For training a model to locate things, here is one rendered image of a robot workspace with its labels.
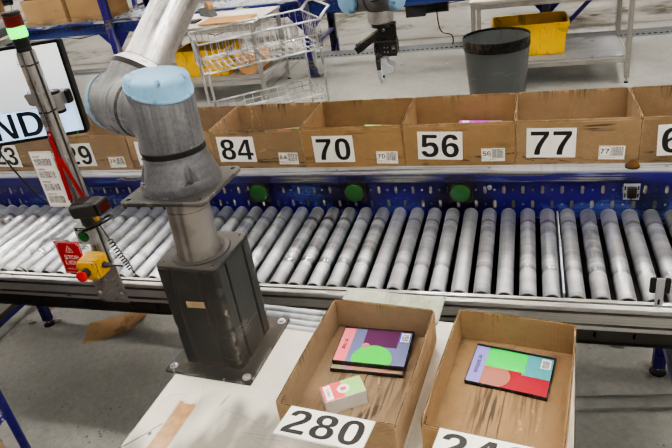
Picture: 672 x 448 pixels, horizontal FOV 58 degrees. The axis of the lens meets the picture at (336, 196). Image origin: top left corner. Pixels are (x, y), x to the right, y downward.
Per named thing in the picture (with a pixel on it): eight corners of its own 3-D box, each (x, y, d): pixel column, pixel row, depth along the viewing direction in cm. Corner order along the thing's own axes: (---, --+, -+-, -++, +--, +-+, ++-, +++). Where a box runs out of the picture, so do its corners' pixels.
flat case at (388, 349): (405, 372, 150) (404, 367, 149) (332, 364, 156) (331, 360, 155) (415, 335, 161) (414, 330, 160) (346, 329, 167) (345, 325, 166)
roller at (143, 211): (67, 283, 221) (66, 272, 218) (143, 211, 264) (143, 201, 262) (80, 287, 220) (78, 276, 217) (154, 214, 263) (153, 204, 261)
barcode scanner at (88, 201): (108, 231, 189) (93, 202, 185) (78, 235, 194) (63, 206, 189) (120, 220, 195) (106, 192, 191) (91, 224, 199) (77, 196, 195)
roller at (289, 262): (267, 296, 197) (264, 283, 195) (314, 215, 241) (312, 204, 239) (282, 296, 196) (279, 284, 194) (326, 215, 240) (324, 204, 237)
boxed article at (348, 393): (368, 404, 144) (366, 390, 142) (327, 417, 142) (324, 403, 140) (361, 388, 149) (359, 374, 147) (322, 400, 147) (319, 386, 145)
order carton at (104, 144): (59, 172, 273) (46, 137, 265) (98, 145, 297) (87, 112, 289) (134, 171, 261) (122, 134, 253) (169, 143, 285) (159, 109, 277)
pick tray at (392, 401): (281, 434, 140) (273, 403, 136) (338, 326, 171) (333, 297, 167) (400, 459, 130) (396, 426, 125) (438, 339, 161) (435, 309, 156)
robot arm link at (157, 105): (162, 160, 133) (142, 81, 126) (123, 149, 144) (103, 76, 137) (218, 138, 143) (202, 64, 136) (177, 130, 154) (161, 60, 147)
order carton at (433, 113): (405, 167, 226) (401, 125, 218) (417, 136, 250) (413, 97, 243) (515, 166, 214) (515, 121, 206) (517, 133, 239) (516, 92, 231)
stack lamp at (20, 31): (6, 40, 172) (-3, 18, 169) (18, 35, 176) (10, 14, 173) (20, 38, 170) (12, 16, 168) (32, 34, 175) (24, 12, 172)
